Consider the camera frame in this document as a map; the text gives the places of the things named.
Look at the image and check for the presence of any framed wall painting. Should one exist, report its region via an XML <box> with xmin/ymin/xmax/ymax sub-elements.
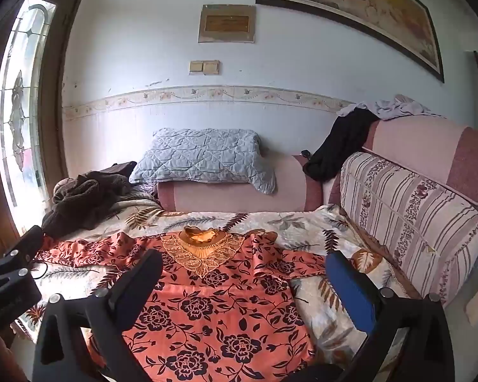
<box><xmin>256</xmin><ymin>0</ymin><xmax>445</xmax><ymax>84</ymax></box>

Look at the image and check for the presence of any wall plaque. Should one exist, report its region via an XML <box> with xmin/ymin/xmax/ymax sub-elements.
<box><xmin>198</xmin><ymin>4</ymin><xmax>257</xmax><ymax>44</ymax></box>

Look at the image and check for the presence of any orange floral blouse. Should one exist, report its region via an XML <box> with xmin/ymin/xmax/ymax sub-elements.
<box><xmin>36</xmin><ymin>226</ymin><xmax>331</xmax><ymax>382</ymax></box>

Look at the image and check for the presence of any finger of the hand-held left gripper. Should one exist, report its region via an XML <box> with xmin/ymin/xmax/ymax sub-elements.
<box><xmin>2</xmin><ymin>225</ymin><xmax>45</xmax><ymax>273</ymax></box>

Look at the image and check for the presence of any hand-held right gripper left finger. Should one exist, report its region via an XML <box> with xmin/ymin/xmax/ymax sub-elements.
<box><xmin>32</xmin><ymin>249</ymin><xmax>164</xmax><ymax>382</ymax></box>

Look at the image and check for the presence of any striped floral sofa cushion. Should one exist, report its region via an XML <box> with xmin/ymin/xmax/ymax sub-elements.
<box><xmin>338</xmin><ymin>151</ymin><xmax>478</xmax><ymax>307</ymax></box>

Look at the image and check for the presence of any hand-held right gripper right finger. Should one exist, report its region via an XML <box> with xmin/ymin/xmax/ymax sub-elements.
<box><xmin>326</xmin><ymin>251</ymin><xmax>455</xmax><ymax>382</ymax></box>

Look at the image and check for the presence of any beige wall switch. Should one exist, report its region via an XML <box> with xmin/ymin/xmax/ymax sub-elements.
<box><xmin>189</xmin><ymin>60</ymin><xmax>221</xmax><ymax>75</ymax></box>

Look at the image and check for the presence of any pink sofa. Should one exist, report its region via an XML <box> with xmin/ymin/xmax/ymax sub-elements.
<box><xmin>157</xmin><ymin>115</ymin><xmax>478</xmax><ymax>311</ymax></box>

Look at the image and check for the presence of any pale lavender cloth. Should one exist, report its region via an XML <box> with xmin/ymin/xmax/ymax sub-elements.
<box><xmin>337</xmin><ymin>95</ymin><xmax>447</xmax><ymax>122</ymax></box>

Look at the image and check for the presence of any stained glass window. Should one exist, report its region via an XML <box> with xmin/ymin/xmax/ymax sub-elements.
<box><xmin>0</xmin><ymin>0</ymin><xmax>58</xmax><ymax>235</ymax></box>

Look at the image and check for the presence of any black garment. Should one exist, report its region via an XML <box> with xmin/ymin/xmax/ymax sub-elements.
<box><xmin>303</xmin><ymin>107</ymin><xmax>379</xmax><ymax>181</ymax></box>

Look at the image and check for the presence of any cream leaf-print blanket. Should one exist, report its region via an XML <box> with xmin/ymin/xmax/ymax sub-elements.
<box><xmin>14</xmin><ymin>197</ymin><xmax>423</xmax><ymax>382</ymax></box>

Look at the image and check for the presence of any grey quilted pillow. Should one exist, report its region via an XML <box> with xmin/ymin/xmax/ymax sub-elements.
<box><xmin>128</xmin><ymin>127</ymin><xmax>277</xmax><ymax>195</ymax></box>

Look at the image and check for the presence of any dark brown fleece garment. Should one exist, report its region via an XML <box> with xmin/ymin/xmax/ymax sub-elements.
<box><xmin>42</xmin><ymin>161</ymin><xmax>138</xmax><ymax>239</ymax></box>

